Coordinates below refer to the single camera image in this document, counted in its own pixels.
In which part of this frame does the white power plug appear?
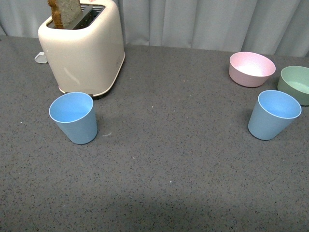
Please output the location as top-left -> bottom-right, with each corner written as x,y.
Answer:
34,52 -> 48,64

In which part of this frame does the blue cup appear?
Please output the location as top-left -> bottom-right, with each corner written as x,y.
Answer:
49,92 -> 98,145
248,90 -> 302,140

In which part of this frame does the pink bowl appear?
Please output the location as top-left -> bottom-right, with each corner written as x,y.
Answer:
229,52 -> 276,87

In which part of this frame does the grey curtain backdrop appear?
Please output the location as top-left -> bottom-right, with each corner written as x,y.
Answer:
0,0 -> 309,58

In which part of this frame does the cream white toaster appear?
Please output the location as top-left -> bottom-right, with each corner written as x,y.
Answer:
38,0 -> 125,96

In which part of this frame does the toasted bread slice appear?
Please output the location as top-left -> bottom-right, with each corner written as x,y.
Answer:
47,0 -> 82,29

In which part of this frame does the green bowl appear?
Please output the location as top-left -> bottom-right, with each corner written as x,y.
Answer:
277,66 -> 309,106

